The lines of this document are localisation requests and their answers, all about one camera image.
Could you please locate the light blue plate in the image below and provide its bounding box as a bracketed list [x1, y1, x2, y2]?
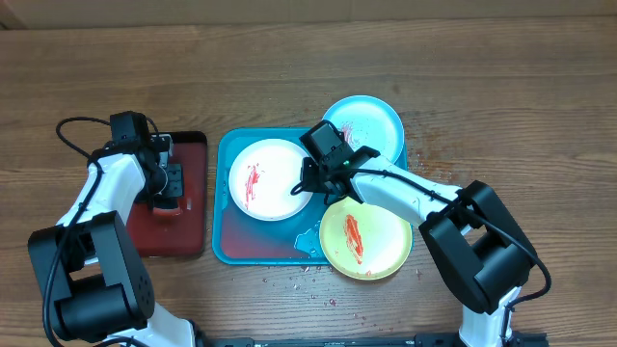
[323, 95, 405, 162]

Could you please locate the white plate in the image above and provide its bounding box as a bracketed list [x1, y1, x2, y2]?
[228, 139, 312, 222]

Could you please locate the yellow green plate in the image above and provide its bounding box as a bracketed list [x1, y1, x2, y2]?
[319, 198, 414, 280]

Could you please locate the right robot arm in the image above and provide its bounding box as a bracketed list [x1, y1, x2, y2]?
[291, 155, 546, 346]

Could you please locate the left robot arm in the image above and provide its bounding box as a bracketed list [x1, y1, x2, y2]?
[28, 131, 207, 346]

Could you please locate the black red small tray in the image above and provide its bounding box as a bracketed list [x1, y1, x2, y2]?
[127, 131, 207, 256]

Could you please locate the teal plastic serving tray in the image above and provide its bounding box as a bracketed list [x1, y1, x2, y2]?
[212, 127, 329, 266]

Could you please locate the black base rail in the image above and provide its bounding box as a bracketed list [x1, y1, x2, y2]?
[206, 332, 550, 347]

